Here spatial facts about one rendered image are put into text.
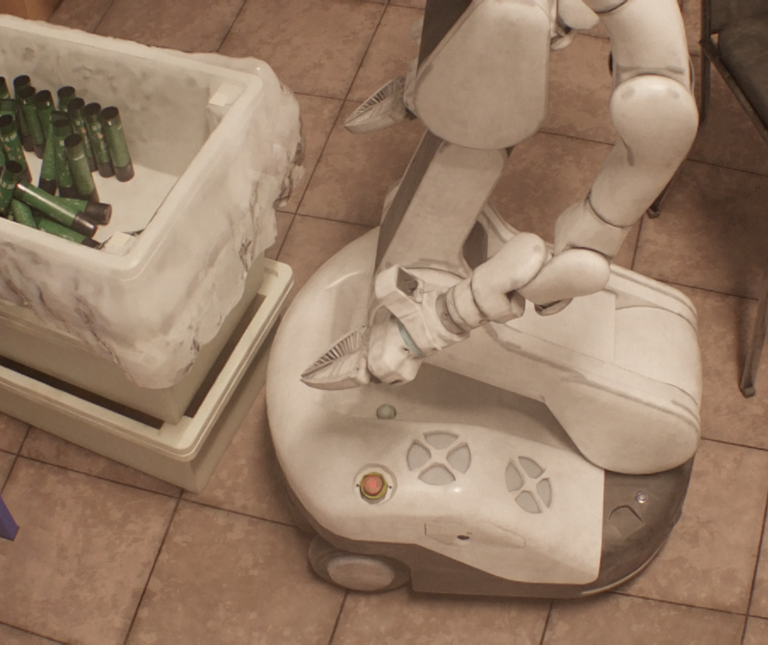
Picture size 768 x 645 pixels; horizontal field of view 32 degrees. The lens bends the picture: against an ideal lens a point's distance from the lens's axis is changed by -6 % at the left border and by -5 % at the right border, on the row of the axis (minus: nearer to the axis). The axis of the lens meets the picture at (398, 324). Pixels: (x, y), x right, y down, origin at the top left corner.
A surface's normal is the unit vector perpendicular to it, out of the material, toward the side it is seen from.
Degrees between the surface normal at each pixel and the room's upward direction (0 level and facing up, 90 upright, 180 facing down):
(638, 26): 90
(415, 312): 78
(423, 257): 90
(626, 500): 1
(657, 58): 91
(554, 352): 27
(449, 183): 89
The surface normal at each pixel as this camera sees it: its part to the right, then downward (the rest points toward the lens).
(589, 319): 0.34, -0.54
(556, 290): -0.24, 0.85
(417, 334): -0.43, 0.44
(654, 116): -0.11, 0.77
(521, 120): 0.11, 0.80
